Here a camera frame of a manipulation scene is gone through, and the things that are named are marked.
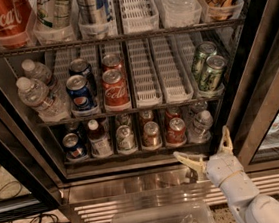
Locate blue Pepsi can middle front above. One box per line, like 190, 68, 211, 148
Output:
66, 74, 99, 117

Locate silver blue can top shelf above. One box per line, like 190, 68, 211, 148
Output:
77, 0, 117, 40

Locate rear water bottle middle shelf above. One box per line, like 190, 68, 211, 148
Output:
21, 59, 59, 90

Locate front water bottle middle shelf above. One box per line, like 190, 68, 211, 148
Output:
16, 76, 71, 122

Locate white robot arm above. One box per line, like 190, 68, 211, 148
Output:
173, 126, 279, 223

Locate red Coca-Cola can bottom front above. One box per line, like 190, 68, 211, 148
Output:
165, 117, 186, 146

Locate green can middle front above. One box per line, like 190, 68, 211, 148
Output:
196, 55, 228, 96

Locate green white can top shelf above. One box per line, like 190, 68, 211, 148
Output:
33, 0, 75, 45

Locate clear water bottle top shelf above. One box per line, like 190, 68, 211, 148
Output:
155, 0, 202, 28

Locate red Coca-Cola can middle rear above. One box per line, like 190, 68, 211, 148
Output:
102, 53, 125, 72

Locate blue Pepsi can bottom front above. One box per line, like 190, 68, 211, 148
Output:
62, 133, 88, 161

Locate green white can bottom rear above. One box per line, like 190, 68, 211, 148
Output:
115, 113, 132, 127

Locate green can middle rear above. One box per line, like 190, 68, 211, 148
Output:
191, 41, 217, 81

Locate glass fridge door right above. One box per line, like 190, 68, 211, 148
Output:
227, 0, 279, 172

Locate blue pepsi can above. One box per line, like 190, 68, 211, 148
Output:
62, 133, 88, 161
65, 121, 86, 139
66, 74, 99, 117

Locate empty white shelf tray left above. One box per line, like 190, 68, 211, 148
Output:
126, 39, 163, 108

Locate dark Pepsi can middle rear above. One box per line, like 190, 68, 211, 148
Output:
68, 58, 97, 90

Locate clear plastic bin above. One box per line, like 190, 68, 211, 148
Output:
110, 201, 216, 223

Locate green white can bottom front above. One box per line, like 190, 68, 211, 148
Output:
116, 125, 137, 154

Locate orange soda can bottom front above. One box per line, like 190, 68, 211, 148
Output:
142, 121, 161, 150

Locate red Coca-Cola can middle front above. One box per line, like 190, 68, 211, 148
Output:
102, 69, 131, 112

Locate clear water bottle shelf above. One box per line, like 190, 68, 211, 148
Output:
188, 110, 213, 144
155, 0, 202, 28

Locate orange soda can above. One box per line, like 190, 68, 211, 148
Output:
142, 121, 161, 150
139, 110, 154, 125

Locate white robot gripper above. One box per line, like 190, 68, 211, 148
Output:
173, 126, 244, 187

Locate clear water bottle bottom shelf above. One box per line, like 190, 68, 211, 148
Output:
188, 110, 213, 144

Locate orange soda can bottom rear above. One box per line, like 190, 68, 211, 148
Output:
139, 110, 154, 125

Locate brown tea bottle white cap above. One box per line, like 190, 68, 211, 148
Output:
88, 119, 113, 158

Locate empty white shelf tray right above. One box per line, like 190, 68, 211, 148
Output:
150, 36, 194, 103

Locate blue Pepsi can bottom rear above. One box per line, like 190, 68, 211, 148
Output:
65, 121, 86, 139

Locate rear water bottle bottom shelf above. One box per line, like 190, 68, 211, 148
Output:
189, 100, 208, 115

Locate red Coca-Cola can top shelf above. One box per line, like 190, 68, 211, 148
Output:
0, 0, 36, 50

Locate stainless steel fridge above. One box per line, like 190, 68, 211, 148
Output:
0, 0, 279, 223

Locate red Coca-Cola can bottom rear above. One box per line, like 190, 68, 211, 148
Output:
164, 106, 181, 121

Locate empty white tray top shelf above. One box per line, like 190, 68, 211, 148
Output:
119, 0, 159, 34

